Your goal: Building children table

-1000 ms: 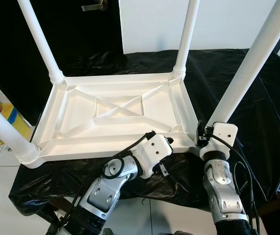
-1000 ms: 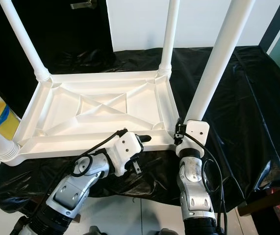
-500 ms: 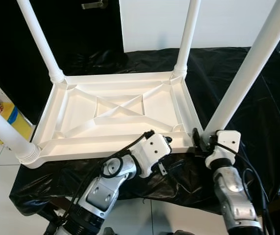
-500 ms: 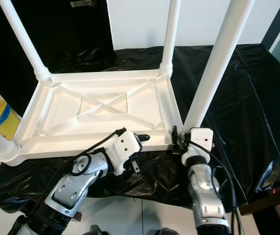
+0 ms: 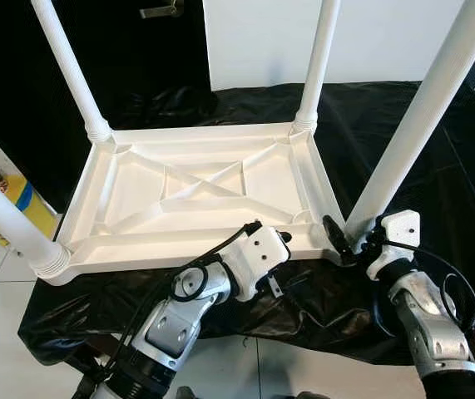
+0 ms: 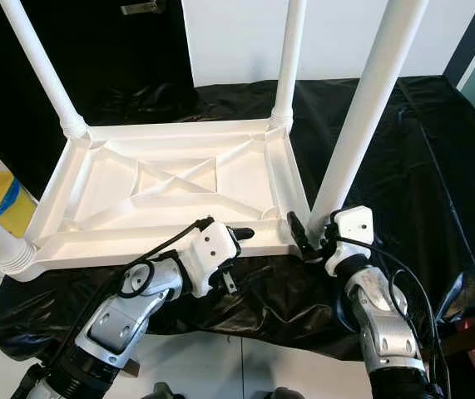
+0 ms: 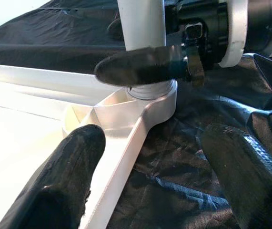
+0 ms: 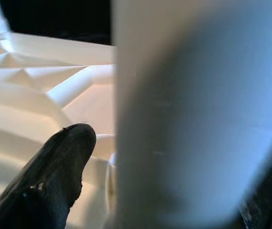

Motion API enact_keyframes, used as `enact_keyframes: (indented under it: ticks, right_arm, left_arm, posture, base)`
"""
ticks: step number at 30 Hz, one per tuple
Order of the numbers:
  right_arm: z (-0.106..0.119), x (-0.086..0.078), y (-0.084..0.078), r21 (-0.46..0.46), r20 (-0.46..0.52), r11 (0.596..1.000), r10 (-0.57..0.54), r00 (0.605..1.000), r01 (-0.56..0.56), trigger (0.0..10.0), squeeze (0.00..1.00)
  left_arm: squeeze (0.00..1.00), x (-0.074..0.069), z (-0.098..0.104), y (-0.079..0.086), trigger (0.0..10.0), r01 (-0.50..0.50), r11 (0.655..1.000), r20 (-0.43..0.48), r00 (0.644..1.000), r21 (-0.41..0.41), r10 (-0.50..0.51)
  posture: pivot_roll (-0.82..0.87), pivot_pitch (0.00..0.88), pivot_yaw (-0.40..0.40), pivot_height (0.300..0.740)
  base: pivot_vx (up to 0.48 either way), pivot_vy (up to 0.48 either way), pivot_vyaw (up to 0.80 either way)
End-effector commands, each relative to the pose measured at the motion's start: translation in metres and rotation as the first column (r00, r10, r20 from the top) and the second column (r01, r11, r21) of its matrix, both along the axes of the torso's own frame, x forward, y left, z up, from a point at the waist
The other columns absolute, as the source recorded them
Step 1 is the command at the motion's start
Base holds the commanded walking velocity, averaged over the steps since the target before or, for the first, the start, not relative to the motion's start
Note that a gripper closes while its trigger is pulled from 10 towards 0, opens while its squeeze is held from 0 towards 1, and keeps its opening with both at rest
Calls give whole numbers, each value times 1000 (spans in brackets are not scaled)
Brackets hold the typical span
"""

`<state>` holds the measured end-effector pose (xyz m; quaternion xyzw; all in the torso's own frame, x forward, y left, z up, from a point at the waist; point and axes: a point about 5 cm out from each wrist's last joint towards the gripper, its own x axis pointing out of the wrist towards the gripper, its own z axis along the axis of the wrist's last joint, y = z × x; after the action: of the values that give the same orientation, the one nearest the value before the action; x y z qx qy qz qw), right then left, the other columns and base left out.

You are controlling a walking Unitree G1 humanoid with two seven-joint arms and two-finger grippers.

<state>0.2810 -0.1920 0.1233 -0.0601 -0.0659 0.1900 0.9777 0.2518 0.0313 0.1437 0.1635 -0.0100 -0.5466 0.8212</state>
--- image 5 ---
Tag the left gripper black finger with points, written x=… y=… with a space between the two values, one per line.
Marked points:
x=284 y=237

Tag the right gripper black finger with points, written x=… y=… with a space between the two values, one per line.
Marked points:
x=338 y=239

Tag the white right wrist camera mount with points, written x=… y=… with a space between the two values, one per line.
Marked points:
x=399 y=233

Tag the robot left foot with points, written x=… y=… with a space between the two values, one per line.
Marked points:
x=187 y=392

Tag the black door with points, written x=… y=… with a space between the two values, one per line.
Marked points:
x=154 y=58

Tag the white plastic table top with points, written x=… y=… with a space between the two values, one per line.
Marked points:
x=137 y=195

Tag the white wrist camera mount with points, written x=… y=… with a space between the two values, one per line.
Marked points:
x=399 y=233
x=254 y=258

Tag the white plastic table leg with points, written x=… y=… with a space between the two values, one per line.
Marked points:
x=424 y=116
x=66 y=58
x=320 y=58
x=12 y=224

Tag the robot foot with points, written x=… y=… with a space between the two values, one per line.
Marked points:
x=310 y=395
x=187 y=392

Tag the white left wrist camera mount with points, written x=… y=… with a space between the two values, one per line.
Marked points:
x=254 y=258

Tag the yellow container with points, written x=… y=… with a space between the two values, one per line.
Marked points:
x=33 y=208

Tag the black plastic table cover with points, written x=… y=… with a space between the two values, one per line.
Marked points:
x=462 y=208

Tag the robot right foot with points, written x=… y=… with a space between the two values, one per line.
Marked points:
x=310 y=395

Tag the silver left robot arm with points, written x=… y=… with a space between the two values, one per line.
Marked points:
x=170 y=324

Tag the dark wooden table leg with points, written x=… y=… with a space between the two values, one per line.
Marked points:
x=96 y=356

